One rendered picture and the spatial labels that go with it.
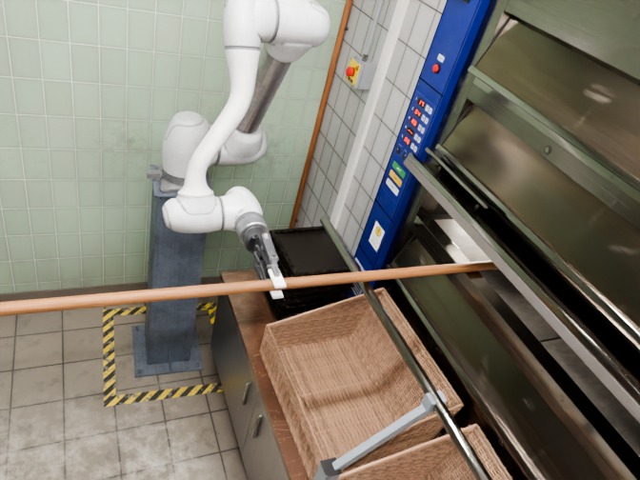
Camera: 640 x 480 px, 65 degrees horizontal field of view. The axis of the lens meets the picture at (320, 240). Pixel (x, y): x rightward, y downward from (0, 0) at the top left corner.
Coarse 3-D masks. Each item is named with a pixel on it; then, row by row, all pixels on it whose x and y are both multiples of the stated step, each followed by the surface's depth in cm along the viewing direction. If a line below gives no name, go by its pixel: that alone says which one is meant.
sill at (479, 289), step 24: (432, 240) 176; (480, 288) 158; (504, 312) 151; (528, 336) 144; (528, 360) 141; (552, 360) 139; (552, 384) 134; (576, 408) 127; (600, 432) 123; (624, 456) 118
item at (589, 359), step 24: (408, 168) 162; (432, 168) 165; (432, 192) 151; (456, 192) 155; (456, 216) 142; (480, 216) 147; (480, 240) 135; (504, 240) 140; (504, 264) 128; (528, 264) 133; (528, 288) 121; (552, 288) 127; (552, 312) 116; (576, 312) 121; (600, 336) 116; (624, 360) 111
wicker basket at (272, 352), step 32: (384, 288) 199; (288, 320) 187; (320, 320) 195; (352, 320) 204; (288, 352) 196; (320, 352) 200; (352, 352) 204; (384, 352) 193; (416, 352) 180; (288, 384) 168; (320, 384) 188; (352, 384) 191; (384, 384) 190; (416, 384) 178; (448, 384) 167; (288, 416) 172; (320, 416) 177; (352, 416) 180; (384, 416) 183; (320, 448) 151; (352, 448) 151; (384, 448) 159
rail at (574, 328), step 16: (416, 160) 159; (432, 176) 152; (448, 192) 146; (464, 208) 141; (480, 224) 136; (496, 240) 132; (512, 256) 127; (528, 272) 123; (560, 320) 114; (576, 336) 110; (592, 352) 107; (608, 368) 104; (624, 384) 101
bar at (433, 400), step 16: (336, 240) 161; (368, 288) 146; (384, 320) 137; (400, 336) 133; (400, 352) 130; (416, 368) 126; (432, 400) 119; (416, 416) 121; (448, 416) 116; (384, 432) 122; (448, 432) 115; (368, 448) 122; (464, 448) 111; (320, 464) 124; (336, 464) 124; (480, 464) 108
